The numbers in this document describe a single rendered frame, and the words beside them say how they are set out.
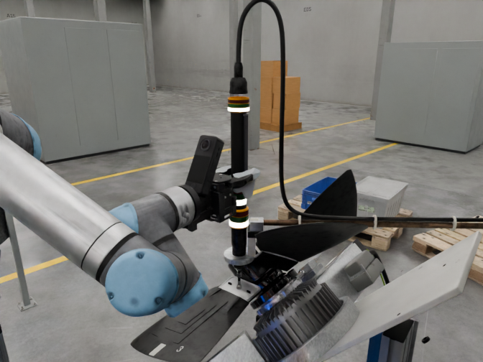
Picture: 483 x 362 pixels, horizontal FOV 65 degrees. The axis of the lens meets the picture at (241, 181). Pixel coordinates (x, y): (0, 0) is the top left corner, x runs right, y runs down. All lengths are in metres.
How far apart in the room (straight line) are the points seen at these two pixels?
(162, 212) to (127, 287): 0.20
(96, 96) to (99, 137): 0.71
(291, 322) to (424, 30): 12.99
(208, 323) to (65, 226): 0.43
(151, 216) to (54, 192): 0.16
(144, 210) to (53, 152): 6.42
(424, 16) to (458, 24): 1.05
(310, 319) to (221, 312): 0.20
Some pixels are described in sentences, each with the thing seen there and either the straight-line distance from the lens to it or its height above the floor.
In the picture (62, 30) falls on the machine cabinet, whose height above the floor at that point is 2.08.
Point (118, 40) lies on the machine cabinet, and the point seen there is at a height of 1.96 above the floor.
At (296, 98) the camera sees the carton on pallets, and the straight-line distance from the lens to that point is 9.30.
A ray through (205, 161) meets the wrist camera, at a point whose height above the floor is 1.53.
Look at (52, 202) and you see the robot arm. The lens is 0.52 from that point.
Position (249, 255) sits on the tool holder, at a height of 1.28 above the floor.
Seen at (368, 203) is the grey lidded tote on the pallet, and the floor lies 0.38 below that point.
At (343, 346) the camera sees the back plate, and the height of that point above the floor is 1.15.
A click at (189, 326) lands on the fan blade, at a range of 0.84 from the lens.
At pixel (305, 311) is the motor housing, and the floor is 1.16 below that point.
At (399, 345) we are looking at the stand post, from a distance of 0.92.
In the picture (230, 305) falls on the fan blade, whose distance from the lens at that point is 0.88.
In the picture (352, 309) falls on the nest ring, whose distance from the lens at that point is 0.96.
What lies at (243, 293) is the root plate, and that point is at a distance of 0.93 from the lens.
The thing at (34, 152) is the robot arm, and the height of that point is 1.55.
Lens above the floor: 1.71
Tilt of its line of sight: 18 degrees down
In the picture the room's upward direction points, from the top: straight up
